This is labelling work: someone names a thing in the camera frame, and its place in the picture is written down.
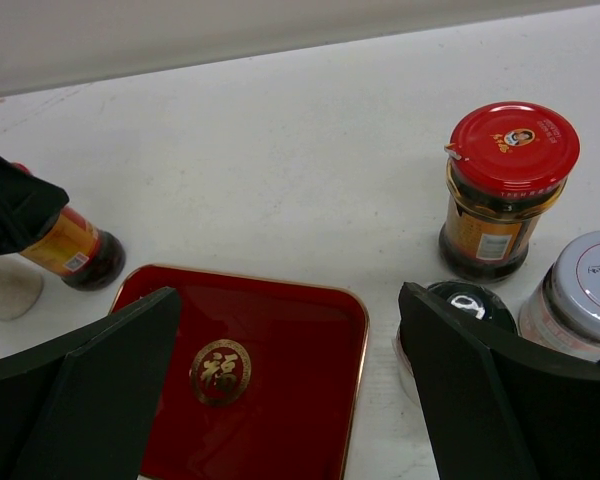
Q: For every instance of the silver lid glass jar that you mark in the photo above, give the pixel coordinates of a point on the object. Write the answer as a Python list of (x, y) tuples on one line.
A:
[(563, 312)]

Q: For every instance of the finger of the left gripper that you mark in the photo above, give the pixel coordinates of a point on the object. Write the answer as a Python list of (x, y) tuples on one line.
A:
[(29, 208)]

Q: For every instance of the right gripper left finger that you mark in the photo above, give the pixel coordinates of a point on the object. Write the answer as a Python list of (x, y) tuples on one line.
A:
[(81, 406)]

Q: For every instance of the red lid chili sauce jar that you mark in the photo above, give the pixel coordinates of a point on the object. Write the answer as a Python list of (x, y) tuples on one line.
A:
[(85, 257)]

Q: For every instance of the red tray with gold emblem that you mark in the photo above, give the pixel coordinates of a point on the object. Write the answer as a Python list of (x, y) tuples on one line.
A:
[(263, 379)]

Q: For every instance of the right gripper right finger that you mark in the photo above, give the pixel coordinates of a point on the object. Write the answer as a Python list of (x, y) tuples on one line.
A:
[(496, 405)]

